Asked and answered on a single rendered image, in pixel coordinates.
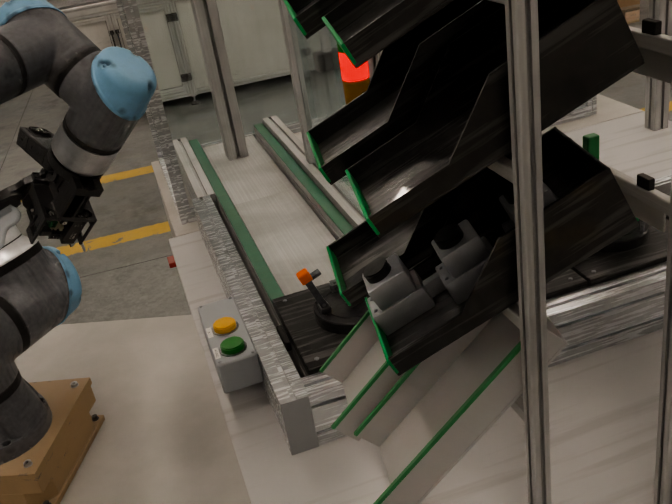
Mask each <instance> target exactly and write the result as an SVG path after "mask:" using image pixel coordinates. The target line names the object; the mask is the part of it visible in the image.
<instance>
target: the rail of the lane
mask: <svg viewBox="0 0 672 504"><path fill-rule="evenodd" d="M202 198H203V199H201V200H200V198H199V197H198V198H194V199H192V202H193V206H194V209H195V214H196V218H197V222H198V225H199V229H200V233H201V236H202V239H203V241H204V244H205V246H206V248H207V251H208V253H209V256H210V258H211V261H212V263H213V266H214V268H215V270H216V273H217V275H218V278H219V280H220V283H221V285H222V287H223V290H224V292H225V295H226V297H227V298H229V297H233V298H234V299H235V302H236V304H237V306H238V309H239V311H240V313H241V316H242V318H243V320H244V323H245V325H246V327H247V330H248V332H249V334H250V337H251V339H252V341H253V344H254V346H255V348H256V351H257V353H258V357H259V361H260V365H261V369H262V373H263V378H264V381H263V382H262V385H263V387H264V389H265V392H266V394H267V397H268V399H269V402H270V404H271V406H272V409H273V411H274V414H275V416H276V419H277V421H278V423H279V426H280V428H281V431H282V433H283V436H284V438H285V440H286V443H287V445H288V448H289V450H290V453H291V455H292V456H293V455H296V454H299V453H301V452H304V451H307V450H310V449H313V448H316V447H319V442H318V437H317V432H316V427H315V423H314V418H313V413H312V408H311V403H310V398H309V395H308V392H307V390H306V388H305V386H304V384H303V382H302V380H301V378H300V376H299V374H298V372H297V370H296V368H295V366H294V364H293V362H292V360H291V358H290V356H289V354H288V351H291V350H292V348H291V343H290V341H289V339H288V337H287V335H286V333H285V331H284V329H283V327H282V325H279V326H276V328H275V326H274V324H273V322H272V320H271V318H270V316H269V314H268V312H267V310H266V308H265V306H264V304H263V302H262V300H261V298H260V296H259V294H258V291H257V289H256V287H255V285H254V283H253V281H252V279H251V277H250V275H249V273H248V271H247V269H246V267H245V265H244V263H243V261H242V259H241V257H240V255H239V253H238V251H237V249H236V247H235V245H234V243H233V241H232V239H231V237H230V235H229V233H228V231H227V229H226V227H225V225H224V223H223V221H222V219H221V217H220V215H219V213H218V211H217V209H216V207H215V205H214V203H213V201H212V199H211V197H210V195H206V196H202ZM276 329H277V330H276Z"/></svg>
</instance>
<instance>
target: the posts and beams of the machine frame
mask: <svg viewBox="0 0 672 504"><path fill-rule="evenodd" d="M648 18H651V19H656V20H660V21H662V31H661V34H665V35H669V36H672V0H649V15H648ZM669 98H670V83H667V82H664V81H660V80H657V79H654V78H651V77H648V76H646V97H645V124H644V127H645V128H647V129H649V128H650V130H652V131H658V130H660V128H662V129H665V128H668V118H669Z"/></svg>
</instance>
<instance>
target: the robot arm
mask: <svg viewBox="0 0 672 504"><path fill-rule="evenodd" d="M43 84H45V85H46V86H47V87H48V88H50V89H51V90H52V91H53V92H54V93H55V94H56V95H57V96H58V97H59V98H61V99H63V100H64V101H65V102H66V103H67V104H68V105H69V106H70V107H69V109H68V111H67V113H66V115H65V117H64V118H63V120H62V122H61V123H60V125H59V127H58V129H57V131H56V133H55V135H54V134H53V133H51V132H50V131H48V130H46V129H44V128H40V127H34V126H30V127H29V128H28V127H20V129H19V133H18V138H17V142H16V144H17V145H18V146H19V147H21V148H22V149H23V150H24V151H25V152H26V153H27V154H29V155H30V156H31V157H32V158H33V159H34V160H35V161H37V162H38V163H39V164H40V165H41V166H42V167H43V168H42V169H41V170H40V172H39V173H38V172H32V174H31V175H29V176H27V177H24V178H23V180H20V181H19V182H17V183H16V184H14V185H11V186H9V187H7V188H5V189H3V190H1V191H0V465H1V464H4V463H7V462H9V461H11V460H13V459H15V458H17V457H19V456H21V455H22V454H24V453H25V452H27V451H28V450H30V449H31V448H32V447H33V446H35V445H36V444H37V443H38V442H39V441H40V440H41V439H42V438H43V437H44V435H45V434H46V433H47V431H48V429H49V428H50V425H51V423H52V411H51V409H50V407H49V405H48V403H47V401H46V399H45V398H44V397H43V396H42V395H41V394H39V393H38V392H37V391H36V390H35V389H34V388H33V387H32V386H31V385H30V384H29V383H28V382H27V381H26V380H25V379H24V378H22V376H21V374H20V372H19V370H18V368H17V365H16V363H15V359H16V358H17V357H18V356H20V355H21V354H22V353H23V352H24V351H26V350H27V349H28V348H30V347H31V346H32V345H33V344H35V343H36V342H37V341H38V340H40V339H41V338H42V337H43V336H45V335H46V334H47V333H48V332H50V331H51V330H52V329H53V328H55V327H56V326H58V325H60V324H62V323H63V322H64V321H65V320H66V319H67V317H68V316H69V315H70V314H71V313H72V312H73V311H75V310H76V308H77V307H78V305H79V304H80V301H81V294H82V286H81V281H80V277H79V275H78V272H77V270H76V268H75V267H74V265H73V263H72V262H71V261H70V259H69V258H68V257H67V256H66V255H65V254H61V253H60V250H58V249H57V248H54V247H51V246H41V244H40V243H39V241H38V240H37V239H36V238H37V236H48V239H60V242H61V244H69V245H70V247H73V246H74V245H75V243H76V242H77V241H78V242H79V245H80V246H81V248H82V249H83V251H84V252H85V251H86V249H85V246H84V243H83V241H84V240H85V238H86V237H87V235H88V234H89V232H90V231H91V229H92V227H93V226H94V224H95V223H96V221H97V219H96V216H95V214H94V211H93V209H92V206H91V204H90V201H89V199H90V197H100V195H101V194H102V192H103V191H104V189H103V187H102V184H101V182H100V179H101V177H102V176H103V174H104V173H105V172H106V171H107V170H108V168H109V167H110V165H111V164H112V162H113V160H114V159H115V157H116V155H117V154H118V152H119V150H120V149H121V148H122V146H123V145H124V143H125V141H126V140H127V138H128V137H129V135H130V133H131V132H132V130H133V129H134V127H135V125H136V124H137V122H138V121H139V119H140V118H141V117H142V116H143V115H144V114H145V112H146V110H147V105H148V103H149V101H150V99H151V98H152V96H153V94H154V92H155V90H156V87H157V79H156V76H155V73H154V71H153V69H152V68H151V66H150V65H149V64H148V63H147V62H146V61H145V60H144V59H143V58H142V57H140V56H136V55H134V54H133V53H132V52H131V51H130V50H128V49H125V48H121V47H107V48H105V49H103V50H100V48H98V47H97V46H96V45H95V44H94V43H93V42H92V41H91V40H90V39H89V38H88V37H87V36H85V35H84V34H83V33H82V32H81V31H80V30H79V29H78V28H77V27H76V26H75V25H74V24H73V23H72V22H71V21H69V20H68V19H67V17H66V15H65V14H64V13H63V12H62V11H61V10H59V9H58V8H56V7H54V6H53V5H52V4H51V3H49V2H48V1H46V0H11V1H9V2H5V3H4V4H3V5H2V6H1V7H0V105H1V104H3V103H5V102H7V101H9V100H11V99H13V98H16V97H17V96H20V95H22V94H24V93H26V92H28V91H30V90H32V89H34V88H37V87H39V86H41V85H43ZM21 201H22V204H23V206H24V207H25V208H26V209H27V210H26V212H27V214H28V217H29V220H30V222H29V223H30V224H29V226H28V227H27V229H26V232H27V235H28V237H26V236H24V235H22V234H21V233H20V231H19V230H18V228H17V227H16V225H15V224H17V223H18V222H19V220H20V218H21V212H20V210H18V209H17V207H18V206H19V205H21ZM87 222H89V224H90V225H89V227H88V229H87V230H86V232H85V233H84V235H83V234H82V229H83V228H84V226H85V225H86V223H87Z"/></svg>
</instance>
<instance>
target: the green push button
mask: <svg viewBox="0 0 672 504"><path fill-rule="evenodd" d="M244 347H245V344H244V340H243V339H242V338H240V337H237V336H233V337H229V338H226V339H225V340H223V341H222V343H221V344H220V348H221V351H222V353H224V354H227V355H231V354H236V353H238V352H240V351H241V350H243V348H244Z"/></svg>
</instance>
